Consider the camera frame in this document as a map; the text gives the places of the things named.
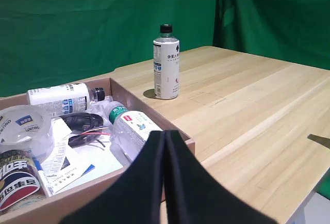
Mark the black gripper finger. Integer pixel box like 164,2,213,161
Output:
164,130,277,224
59,131,166,224

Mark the white bottle with black cap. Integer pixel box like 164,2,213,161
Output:
153,24,181,100

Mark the clear water bottle green cap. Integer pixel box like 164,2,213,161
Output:
104,101,164,164

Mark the brown cardboard box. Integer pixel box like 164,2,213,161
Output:
0,77,196,224

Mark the white spray bottle blue label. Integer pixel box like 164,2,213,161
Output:
27,82,106,115

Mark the white paper sheet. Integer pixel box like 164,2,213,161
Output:
50,117,124,181

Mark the white printed leaflet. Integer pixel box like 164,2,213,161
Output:
41,137,95,193

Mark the clear crumpled plastic bag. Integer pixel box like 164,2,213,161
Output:
87,95,114,121

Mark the white marker pen blue cap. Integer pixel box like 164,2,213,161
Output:
32,158,54,198

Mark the clear tape roll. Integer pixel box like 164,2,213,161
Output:
0,104,54,159

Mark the black can blue red label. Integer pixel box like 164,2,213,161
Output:
0,149,46,212

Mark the white table leg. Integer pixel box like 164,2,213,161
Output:
292,190,330,224

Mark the dark green backdrop cloth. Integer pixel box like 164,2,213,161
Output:
212,0,330,70

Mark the black device with coloured wires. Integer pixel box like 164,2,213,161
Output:
58,113,111,149

